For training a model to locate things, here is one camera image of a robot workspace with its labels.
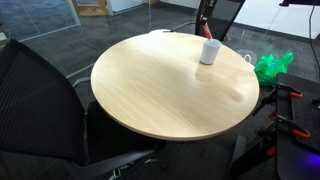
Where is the black camera mount boom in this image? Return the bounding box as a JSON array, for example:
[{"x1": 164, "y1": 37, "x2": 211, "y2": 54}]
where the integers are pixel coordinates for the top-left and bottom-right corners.
[{"x1": 278, "y1": 0, "x2": 320, "y2": 8}]

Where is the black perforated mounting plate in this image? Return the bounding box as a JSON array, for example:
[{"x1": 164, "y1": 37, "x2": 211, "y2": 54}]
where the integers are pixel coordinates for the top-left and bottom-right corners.
[{"x1": 275, "y1": 72, "x2": 320, "y2": 180}]

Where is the white ceramic mug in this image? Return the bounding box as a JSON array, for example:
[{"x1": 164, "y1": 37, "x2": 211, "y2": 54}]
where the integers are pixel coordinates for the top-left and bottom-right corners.
[{"x1": 199, "y1": 37, "x2": 222, "y2": 66}]

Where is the black camera cable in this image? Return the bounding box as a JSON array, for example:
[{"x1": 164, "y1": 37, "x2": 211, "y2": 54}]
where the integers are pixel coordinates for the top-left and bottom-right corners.
[{"x1": 307, "y1": 4, "x2": 320, "y2": 82}]

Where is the orange handled black clamp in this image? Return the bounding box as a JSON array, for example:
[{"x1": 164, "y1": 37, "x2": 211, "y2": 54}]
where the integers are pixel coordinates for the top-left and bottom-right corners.
[
  {"x1": 275, "y1": 114, "x2": 312, "y2": 141},
  {"x1": 275, "y1": 82, "x2": 304, "y2": 100}
]

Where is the black stand frame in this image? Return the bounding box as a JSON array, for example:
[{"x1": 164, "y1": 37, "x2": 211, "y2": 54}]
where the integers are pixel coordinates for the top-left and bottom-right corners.
[{"x1": 229, "y1": 85, "x2": 279, "y2": 180}]

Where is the green plastic bag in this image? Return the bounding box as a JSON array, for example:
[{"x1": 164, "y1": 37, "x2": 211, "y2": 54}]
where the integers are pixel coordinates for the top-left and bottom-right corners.
[{"x1": 253, "y1": 51, "x2": 295, "y2": 88}]

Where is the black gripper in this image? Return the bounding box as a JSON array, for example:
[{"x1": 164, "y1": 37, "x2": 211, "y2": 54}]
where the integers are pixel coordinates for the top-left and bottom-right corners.
[{"x1": 199, "y1": 0, "x2": 218, "y2": 22}]

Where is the red marker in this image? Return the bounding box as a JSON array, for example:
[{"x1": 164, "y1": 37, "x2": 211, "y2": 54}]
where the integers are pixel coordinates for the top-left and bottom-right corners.
[{"x1": 199, "y1": 15, "x2": 214, "y2": 41}]

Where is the black mesh office chair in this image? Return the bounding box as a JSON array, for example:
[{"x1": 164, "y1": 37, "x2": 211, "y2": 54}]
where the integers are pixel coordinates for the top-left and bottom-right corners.
[{"x1": 0, "y1": 38, "x2": 168, "y2": 180}]

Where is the white cord on floor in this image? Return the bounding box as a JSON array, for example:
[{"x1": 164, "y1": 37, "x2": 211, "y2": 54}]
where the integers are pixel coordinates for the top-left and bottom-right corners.
[{"x1": 237, "y1": 48, "x2": 255, "y2": 65}]

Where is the wooden furniture piece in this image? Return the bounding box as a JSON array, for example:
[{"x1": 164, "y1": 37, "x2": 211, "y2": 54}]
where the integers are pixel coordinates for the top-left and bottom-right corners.
[{"x1": 71, "y1": 0, "x2": 111, "y2": 17}]

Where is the black framed office chair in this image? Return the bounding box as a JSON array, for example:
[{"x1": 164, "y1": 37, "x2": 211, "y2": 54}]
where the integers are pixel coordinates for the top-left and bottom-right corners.
[{"x1": 194, "y1": 0, "x2": 247, "y2": 43}]

